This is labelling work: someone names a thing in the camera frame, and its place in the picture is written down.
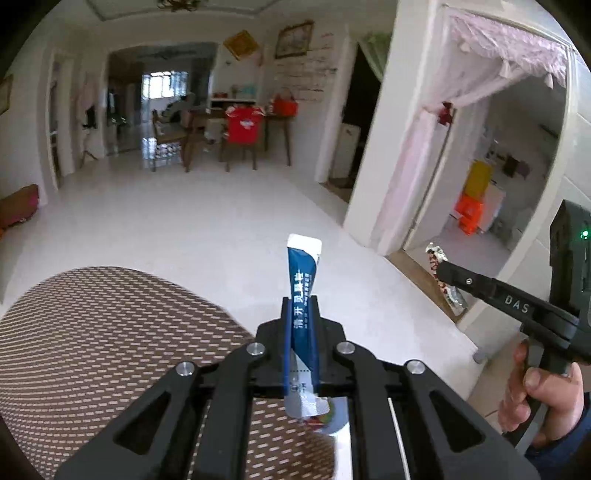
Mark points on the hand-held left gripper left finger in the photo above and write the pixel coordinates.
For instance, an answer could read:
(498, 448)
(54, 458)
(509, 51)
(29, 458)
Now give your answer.
(272, 350)

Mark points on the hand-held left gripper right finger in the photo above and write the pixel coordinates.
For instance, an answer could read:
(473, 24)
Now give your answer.
(330, 355)

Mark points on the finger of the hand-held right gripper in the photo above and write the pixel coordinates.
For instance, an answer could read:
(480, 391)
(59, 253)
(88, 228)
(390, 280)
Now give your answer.
(498, 293)

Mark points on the blue foil sachet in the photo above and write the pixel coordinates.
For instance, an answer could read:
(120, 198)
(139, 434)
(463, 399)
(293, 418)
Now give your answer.
(302, 286)

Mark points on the red white snack wrapper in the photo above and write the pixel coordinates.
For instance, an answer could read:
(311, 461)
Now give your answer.
(434, 258)

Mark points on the person's right forearm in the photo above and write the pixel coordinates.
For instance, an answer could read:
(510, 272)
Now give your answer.
(572, 454)

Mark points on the person's right hand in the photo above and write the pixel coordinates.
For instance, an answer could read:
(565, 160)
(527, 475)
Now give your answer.
(561, 401)

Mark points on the orange plastic stool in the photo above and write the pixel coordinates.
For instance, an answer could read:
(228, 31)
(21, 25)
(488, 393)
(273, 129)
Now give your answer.
(470, 214)

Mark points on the yellow box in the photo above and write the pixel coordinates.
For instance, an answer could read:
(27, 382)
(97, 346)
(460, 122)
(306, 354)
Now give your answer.
(478, 180)

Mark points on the red bow ornament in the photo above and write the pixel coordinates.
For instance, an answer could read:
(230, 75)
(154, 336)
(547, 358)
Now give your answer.
(445, 113)

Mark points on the wooden chair with shirt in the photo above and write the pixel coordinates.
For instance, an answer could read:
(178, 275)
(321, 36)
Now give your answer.
(242, 152)

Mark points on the white fridge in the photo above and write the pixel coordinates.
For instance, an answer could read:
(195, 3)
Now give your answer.
(347, 150)

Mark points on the red shirt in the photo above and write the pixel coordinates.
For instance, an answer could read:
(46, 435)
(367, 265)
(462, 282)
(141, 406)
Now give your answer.
(244, 124)

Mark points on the wooden side table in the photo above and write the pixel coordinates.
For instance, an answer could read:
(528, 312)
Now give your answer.
(277, 122)

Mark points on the wooden dining chair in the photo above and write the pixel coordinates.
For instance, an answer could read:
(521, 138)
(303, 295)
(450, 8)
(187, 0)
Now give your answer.
(168, 138)

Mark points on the wooden dining table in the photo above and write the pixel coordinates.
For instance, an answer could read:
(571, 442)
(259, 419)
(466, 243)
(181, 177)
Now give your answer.
(203, 120)

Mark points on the pink door curtain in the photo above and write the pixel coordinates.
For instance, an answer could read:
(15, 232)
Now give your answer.
(485, 50)

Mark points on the red bag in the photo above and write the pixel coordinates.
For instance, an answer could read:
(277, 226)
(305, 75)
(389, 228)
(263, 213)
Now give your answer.
(284, 105)

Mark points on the green door curtain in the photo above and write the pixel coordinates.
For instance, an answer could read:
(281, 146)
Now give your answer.
(376, 53)

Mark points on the brown bench with cushion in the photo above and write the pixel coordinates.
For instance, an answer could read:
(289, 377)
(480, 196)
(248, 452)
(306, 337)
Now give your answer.
(18, 207)

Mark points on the ceiling chandelier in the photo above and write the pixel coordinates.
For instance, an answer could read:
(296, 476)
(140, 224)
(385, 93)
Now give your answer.
(178, 3)

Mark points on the gold diamond wall frame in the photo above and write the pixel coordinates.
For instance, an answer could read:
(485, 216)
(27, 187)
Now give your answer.
(240, 45)

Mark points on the small framed wall picture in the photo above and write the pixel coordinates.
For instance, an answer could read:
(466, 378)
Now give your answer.
(5, 94)

